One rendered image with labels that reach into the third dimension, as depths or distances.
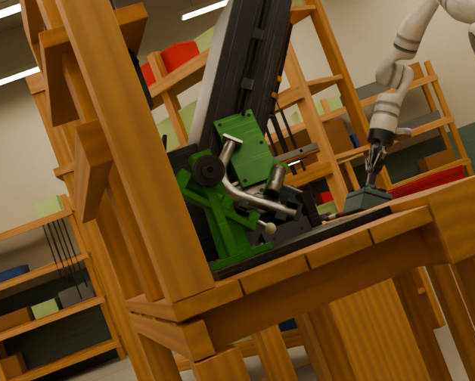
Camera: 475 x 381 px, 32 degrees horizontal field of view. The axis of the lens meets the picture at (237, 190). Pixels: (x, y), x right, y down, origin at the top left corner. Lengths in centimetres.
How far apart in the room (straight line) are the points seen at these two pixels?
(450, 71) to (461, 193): 1025
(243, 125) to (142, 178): 77
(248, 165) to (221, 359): 80
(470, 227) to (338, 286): 29
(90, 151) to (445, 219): 72
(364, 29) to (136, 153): 1031
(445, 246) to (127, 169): 65
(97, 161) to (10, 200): 978
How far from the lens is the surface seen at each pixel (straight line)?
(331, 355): 312
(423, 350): 268
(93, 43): 164
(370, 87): 1106
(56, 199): 1079
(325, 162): 478
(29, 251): 1139
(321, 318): 310
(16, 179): 1146
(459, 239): 175
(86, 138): 169
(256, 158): 228
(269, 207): 219
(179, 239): 159
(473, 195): 177
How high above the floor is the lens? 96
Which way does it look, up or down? 3 degrees up
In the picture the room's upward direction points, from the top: 21 degrees counter-clockwise
